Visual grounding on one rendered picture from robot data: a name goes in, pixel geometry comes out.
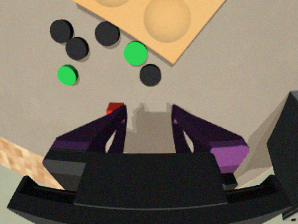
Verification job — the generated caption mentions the wooden tray with round pockets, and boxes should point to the wooden tray with round pockets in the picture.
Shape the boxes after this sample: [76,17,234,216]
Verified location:
[72,0,225,64]

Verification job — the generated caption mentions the green disc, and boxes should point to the green disc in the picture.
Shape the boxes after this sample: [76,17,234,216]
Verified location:
[57,64,79,85]
[124,41,147,65]

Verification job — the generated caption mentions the red cube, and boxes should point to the red cube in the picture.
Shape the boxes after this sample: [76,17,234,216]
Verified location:
[106,102,124,114]

